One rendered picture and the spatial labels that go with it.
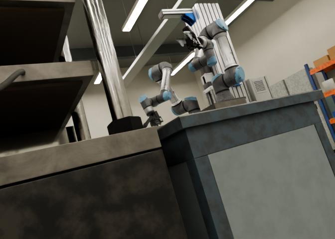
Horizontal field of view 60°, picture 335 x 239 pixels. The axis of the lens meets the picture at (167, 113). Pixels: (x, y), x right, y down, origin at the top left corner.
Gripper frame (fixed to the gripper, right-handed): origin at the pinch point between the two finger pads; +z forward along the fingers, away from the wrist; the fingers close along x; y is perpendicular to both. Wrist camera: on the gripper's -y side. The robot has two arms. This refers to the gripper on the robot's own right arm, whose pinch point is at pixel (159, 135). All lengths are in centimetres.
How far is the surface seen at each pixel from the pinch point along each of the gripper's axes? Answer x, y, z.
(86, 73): -120, -81, 0
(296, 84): 214, 513, -39
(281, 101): -127, -20, 31
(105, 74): -124, -77, 4
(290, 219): -119, -39, 66
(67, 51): -89, -71, -30
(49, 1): -124, -83, -25
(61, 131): -73, -83, -2
